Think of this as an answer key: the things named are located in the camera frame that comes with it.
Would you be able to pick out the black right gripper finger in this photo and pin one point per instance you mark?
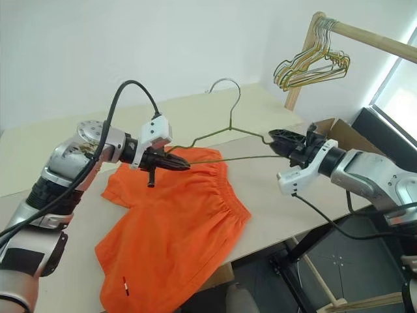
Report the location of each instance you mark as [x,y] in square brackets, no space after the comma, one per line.
[290,136]
[285,149]

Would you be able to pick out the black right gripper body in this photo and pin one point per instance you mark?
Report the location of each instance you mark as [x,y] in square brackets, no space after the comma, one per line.
[306,151]

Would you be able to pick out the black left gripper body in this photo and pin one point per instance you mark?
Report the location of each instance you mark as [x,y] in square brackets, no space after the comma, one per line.
[153,161]

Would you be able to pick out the orange shorts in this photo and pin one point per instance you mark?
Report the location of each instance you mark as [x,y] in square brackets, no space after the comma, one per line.
[169,228]

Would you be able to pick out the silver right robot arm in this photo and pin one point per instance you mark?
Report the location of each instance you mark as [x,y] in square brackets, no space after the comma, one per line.
[365,172]

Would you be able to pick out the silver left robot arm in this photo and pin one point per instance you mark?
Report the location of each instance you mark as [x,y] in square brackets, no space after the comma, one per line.
[65,156]

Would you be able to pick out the open cardboard box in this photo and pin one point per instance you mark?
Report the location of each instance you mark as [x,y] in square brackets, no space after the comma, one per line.
[352,133]

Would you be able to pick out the window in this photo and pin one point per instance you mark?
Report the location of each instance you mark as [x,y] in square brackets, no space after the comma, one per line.
[400,98]

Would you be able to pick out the wooden rack rod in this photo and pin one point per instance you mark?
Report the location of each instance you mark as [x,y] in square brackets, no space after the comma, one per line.
[374,39]

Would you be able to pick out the grey rounded shape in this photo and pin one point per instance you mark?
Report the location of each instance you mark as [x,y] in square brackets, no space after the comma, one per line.
[241,298]

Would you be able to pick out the wooden rack base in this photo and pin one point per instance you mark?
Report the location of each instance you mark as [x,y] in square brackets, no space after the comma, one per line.
[358,304]

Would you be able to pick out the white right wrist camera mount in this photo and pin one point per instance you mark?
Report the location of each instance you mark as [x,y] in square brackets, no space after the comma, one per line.
[299,177]

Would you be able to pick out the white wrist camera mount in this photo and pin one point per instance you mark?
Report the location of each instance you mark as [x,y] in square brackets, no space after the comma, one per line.
[156,128]
[299,177]

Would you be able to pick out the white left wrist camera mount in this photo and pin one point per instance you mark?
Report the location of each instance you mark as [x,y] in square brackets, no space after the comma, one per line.
[156,128]

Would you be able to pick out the wooden rack post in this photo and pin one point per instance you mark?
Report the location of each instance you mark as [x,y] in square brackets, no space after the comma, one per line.
[293,98]

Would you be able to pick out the black wall panel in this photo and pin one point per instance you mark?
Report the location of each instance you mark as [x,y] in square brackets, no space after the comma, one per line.
[384,127]

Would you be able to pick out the black table frame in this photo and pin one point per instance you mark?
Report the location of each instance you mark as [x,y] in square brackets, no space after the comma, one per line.
[294,251]

